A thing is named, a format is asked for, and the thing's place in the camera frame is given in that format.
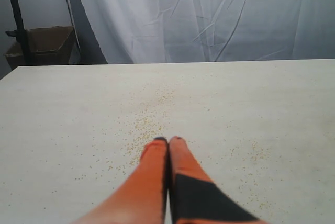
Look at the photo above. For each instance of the white backdrop cloth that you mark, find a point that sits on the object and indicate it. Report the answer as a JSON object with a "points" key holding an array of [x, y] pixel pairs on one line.
{"points": [[171, 31]]}

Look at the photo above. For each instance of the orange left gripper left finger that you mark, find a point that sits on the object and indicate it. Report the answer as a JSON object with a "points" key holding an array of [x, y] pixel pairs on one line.
{"points": [[142, 197]]}

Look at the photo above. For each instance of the black stand pole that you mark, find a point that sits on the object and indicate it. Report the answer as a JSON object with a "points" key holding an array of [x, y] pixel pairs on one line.
{"points": [[20, 33]]}

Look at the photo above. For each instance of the brown cardboard box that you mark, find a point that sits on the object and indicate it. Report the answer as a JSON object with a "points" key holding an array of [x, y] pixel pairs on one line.
{"points": [[48, 46]]}

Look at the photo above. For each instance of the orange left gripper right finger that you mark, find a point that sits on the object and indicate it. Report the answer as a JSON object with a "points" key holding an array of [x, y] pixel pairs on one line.
{"points": [[194, 197]]}

